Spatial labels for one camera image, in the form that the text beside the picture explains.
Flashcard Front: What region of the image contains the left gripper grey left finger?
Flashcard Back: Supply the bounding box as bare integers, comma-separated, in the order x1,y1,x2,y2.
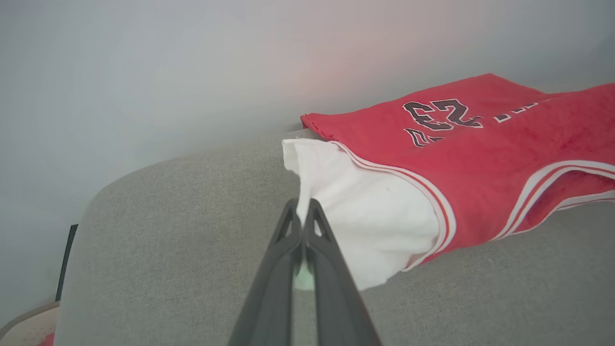
228,198,304,346

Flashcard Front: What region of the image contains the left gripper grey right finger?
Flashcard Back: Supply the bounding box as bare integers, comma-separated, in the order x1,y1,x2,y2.
305,198,382,346

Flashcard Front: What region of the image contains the red white basketball jersey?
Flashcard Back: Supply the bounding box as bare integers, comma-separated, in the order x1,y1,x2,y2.
282,73,615,291

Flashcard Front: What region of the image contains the grey fabric sofa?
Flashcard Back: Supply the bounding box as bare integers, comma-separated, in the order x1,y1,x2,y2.
54,127,615,346

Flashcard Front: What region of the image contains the thin black strip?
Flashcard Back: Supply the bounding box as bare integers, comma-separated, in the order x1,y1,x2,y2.
55,224,78,302

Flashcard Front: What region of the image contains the beige red floor mat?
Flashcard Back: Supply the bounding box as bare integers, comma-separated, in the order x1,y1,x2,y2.
0,302,61,346

